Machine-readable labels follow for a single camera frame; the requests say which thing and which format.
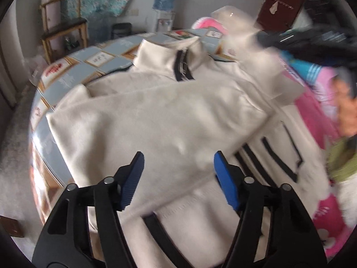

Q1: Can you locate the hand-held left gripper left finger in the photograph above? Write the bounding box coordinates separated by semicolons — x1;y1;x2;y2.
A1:
32;151;145;268

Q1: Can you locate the fruit print tablecloth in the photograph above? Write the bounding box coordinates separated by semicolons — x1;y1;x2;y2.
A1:
29;29;240;229

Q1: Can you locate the pink blanket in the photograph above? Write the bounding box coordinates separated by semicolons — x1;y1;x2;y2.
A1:
192;17;355;266

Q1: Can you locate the white water dispenser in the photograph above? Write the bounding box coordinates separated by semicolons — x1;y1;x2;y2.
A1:
154;10;176;32

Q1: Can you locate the cream jacket with black stripes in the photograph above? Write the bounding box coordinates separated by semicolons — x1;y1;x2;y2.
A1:
46;38;330;268

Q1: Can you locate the person's right hand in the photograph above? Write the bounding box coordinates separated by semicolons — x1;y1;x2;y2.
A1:
333;74;357;137

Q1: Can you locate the clear plastic bag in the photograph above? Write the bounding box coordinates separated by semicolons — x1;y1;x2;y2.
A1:
26;53;46;86

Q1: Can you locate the brown cardboard box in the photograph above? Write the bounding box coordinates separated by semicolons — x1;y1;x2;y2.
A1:
0;215;24;238

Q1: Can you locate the dark red door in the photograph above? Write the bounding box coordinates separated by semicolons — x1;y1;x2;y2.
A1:
257;0;307;32

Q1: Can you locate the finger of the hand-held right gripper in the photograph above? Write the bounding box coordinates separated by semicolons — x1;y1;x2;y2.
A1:
255;31;282;48

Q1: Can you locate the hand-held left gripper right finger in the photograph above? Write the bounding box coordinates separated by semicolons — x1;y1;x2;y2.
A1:
214;151;327;268

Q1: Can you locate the light blue striped cloth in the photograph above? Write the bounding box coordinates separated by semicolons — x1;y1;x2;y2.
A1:
279;50;324;87

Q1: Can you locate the wooden chair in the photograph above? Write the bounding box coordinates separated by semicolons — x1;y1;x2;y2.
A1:
40;0;88;63

